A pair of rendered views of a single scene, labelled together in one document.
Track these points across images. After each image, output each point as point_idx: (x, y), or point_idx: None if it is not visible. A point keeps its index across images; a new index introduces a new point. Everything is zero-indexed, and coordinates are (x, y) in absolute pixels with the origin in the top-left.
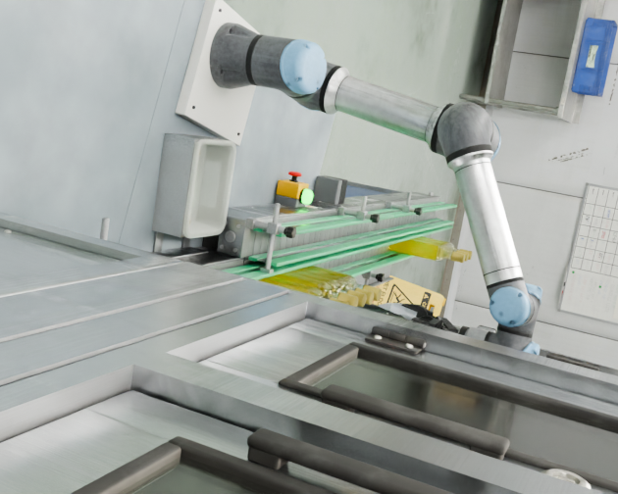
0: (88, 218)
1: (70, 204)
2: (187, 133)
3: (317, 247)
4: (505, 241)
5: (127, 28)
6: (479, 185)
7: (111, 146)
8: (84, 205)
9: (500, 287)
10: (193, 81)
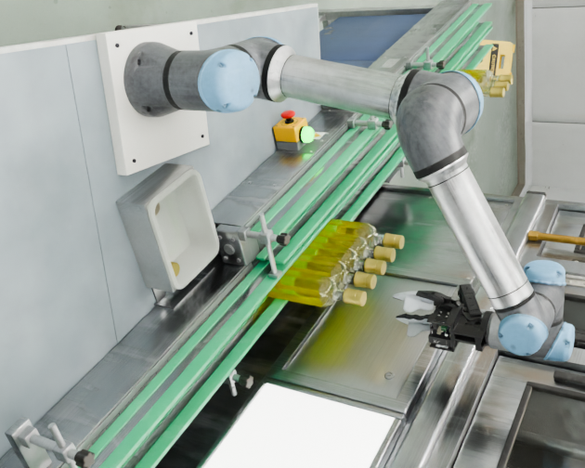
0: (68, 337)
1: (40, 345)
2: (143, 178)
3: (331, 187)
4: (502, 262)
5: (11, 153)
6: (457, 205)
7: (58, 265)
8: (58, 332)
9: (507, 315)
10: (121, 138)
